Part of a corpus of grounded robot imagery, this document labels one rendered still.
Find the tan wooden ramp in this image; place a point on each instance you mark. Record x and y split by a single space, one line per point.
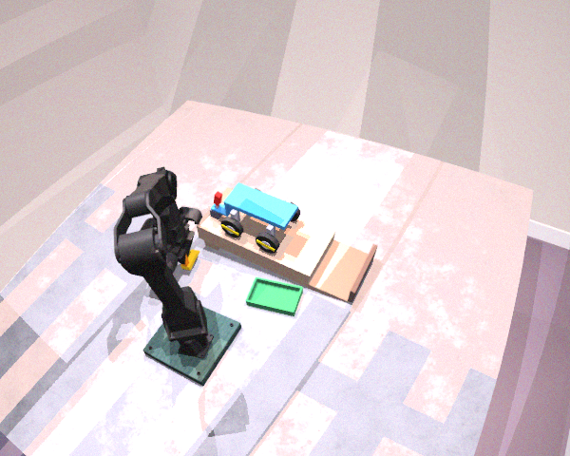
308 254

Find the small blue trolley with black wheels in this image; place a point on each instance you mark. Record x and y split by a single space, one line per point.
254 203

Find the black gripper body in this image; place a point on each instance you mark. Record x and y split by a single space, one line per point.
177 232

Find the yellow wheel chock with orange handle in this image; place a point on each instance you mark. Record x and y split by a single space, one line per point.
190 260

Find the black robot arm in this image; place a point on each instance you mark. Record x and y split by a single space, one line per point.
143 253

